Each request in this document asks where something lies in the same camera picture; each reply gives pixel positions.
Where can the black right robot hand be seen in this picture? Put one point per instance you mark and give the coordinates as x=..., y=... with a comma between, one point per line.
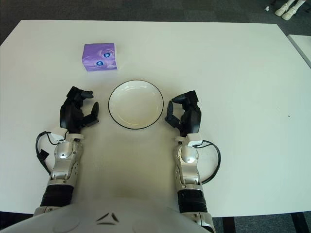
x=193, y=116

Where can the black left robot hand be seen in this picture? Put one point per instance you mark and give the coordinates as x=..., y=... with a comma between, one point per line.
x=70, y=116

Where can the purple tissue paper pack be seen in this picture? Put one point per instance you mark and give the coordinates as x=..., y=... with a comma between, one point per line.
x=97, y=55

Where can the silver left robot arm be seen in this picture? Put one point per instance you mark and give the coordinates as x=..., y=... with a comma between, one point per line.
x=64, y=155

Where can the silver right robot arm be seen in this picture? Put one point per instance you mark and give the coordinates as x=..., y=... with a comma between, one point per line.
x=188, y=157

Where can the white plate with black rim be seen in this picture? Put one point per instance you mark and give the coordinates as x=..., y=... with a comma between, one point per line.
x=136, y=104

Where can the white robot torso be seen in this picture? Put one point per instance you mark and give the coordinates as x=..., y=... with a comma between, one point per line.
x=73, y=223

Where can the black table leg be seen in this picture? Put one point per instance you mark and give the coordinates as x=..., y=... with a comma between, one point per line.
x=297, y=224
x=228, y=225

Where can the white side table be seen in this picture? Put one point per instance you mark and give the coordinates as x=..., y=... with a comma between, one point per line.
x=302, y=44

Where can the white humanoid robot foot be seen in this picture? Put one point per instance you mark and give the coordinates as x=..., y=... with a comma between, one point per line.
x=280, y=11
x=289, y=13

